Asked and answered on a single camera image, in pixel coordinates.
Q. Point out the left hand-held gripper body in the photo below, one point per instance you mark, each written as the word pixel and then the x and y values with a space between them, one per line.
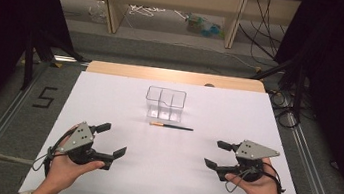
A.
pixel 77 138

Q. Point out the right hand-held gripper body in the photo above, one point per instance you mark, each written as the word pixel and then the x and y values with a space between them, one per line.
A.
pixel 249 154

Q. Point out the thin paintbrush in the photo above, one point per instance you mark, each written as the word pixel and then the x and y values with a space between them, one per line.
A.
pixel 172 126

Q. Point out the clear plastic organizer box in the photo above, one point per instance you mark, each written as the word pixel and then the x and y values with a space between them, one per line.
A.
pixel 165 108

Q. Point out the person's left hand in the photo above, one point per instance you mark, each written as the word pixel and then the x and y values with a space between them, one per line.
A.
pixel 64 170

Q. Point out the person's right hand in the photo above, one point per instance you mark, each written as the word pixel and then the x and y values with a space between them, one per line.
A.
pixel 258 190

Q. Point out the white sheet table cover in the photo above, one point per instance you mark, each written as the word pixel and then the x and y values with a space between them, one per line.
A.
pixel 163 176

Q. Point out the black metal stand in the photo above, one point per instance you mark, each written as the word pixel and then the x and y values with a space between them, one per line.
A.
pixel 30 58
pixel 295 89

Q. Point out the wooden table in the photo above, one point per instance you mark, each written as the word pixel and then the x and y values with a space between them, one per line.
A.
pixel 176 76

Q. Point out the clear plastic bag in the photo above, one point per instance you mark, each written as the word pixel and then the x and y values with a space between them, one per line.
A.
pixel 97 11

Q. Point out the colourful plastic bag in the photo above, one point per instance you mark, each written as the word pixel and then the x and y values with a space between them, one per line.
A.
pixel 204 26

